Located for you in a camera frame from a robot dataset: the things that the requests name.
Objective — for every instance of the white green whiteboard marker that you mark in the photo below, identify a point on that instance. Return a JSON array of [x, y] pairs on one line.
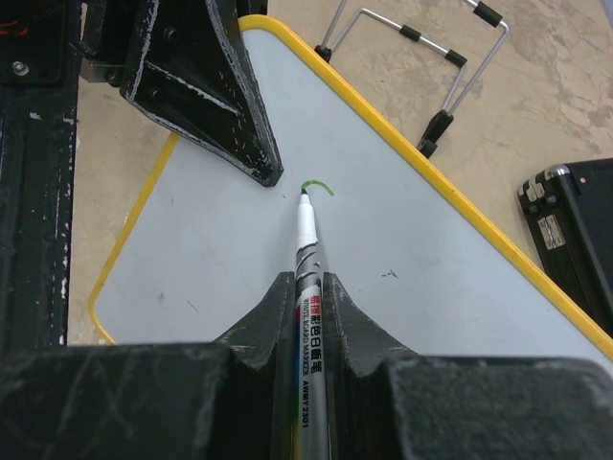
[[312, 423]]

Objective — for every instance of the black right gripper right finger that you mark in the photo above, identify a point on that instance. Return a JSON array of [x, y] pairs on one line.
[[388, 402]]

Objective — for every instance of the metal wire easel stand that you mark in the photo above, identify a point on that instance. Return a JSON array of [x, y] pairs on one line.
[[431, 63]]

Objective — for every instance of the black hard case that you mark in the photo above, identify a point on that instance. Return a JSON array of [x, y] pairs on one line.
[[568, 209]]

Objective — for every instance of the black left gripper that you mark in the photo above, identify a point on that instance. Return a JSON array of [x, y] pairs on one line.
[[183, 64]]

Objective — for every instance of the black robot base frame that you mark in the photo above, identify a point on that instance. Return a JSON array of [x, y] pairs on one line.
[[38, 149]]

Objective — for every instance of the yellow framed whiteboard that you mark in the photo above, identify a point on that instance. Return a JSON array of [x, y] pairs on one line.
[[204, 242]]

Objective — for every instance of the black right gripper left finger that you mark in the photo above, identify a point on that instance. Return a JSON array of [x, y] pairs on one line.
[[231, 398]]

